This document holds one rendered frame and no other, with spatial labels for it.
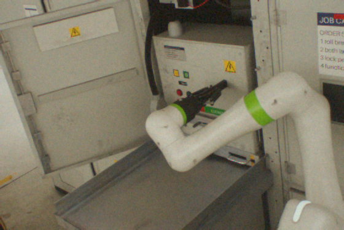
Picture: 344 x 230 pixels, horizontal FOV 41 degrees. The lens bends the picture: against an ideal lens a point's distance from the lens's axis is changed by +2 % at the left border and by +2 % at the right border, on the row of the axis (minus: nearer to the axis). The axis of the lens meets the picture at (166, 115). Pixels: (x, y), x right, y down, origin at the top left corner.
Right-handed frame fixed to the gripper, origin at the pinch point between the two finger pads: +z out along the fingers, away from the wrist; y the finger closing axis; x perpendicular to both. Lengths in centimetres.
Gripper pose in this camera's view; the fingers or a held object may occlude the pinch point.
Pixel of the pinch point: (220, 86)
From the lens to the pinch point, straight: 182.6
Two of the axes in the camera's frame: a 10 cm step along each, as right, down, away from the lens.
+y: 7.2, 1.9, -6.7
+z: 6.7, -4.4, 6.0
